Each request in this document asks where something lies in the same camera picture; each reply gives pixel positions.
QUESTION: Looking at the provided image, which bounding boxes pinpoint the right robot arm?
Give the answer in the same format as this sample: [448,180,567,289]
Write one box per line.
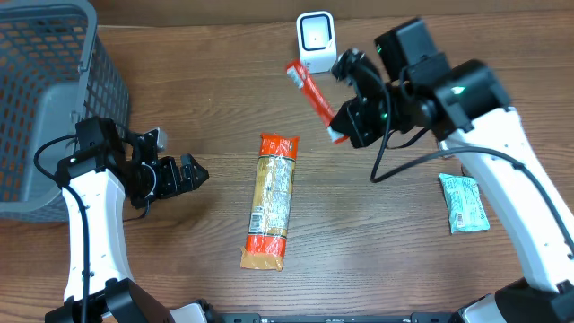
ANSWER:
[331,18,573,322]

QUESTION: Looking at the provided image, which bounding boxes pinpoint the thin red snack stick pack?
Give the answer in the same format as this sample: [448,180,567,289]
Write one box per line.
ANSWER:
[285,59,349,144]

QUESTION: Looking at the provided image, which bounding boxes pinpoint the white barcode scanner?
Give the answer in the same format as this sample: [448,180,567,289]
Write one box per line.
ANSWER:
[296,11,337,74]

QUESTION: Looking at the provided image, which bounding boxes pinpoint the teal orange snack packet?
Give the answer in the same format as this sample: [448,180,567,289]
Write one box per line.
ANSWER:
[439,173,491,234]

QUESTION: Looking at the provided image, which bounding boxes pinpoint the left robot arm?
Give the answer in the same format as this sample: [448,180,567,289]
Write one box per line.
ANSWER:
[45,117,222,323]

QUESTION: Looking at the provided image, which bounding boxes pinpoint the long red orange spaghetti pack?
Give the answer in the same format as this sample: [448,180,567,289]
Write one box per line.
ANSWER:
[240,133,299,271]

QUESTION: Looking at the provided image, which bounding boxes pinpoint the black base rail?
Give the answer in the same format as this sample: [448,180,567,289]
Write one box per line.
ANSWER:
[207,312,463,323]

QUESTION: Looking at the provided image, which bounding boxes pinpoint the grey plastic mesh basket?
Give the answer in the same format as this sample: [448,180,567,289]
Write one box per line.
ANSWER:
[1,1,131,222]

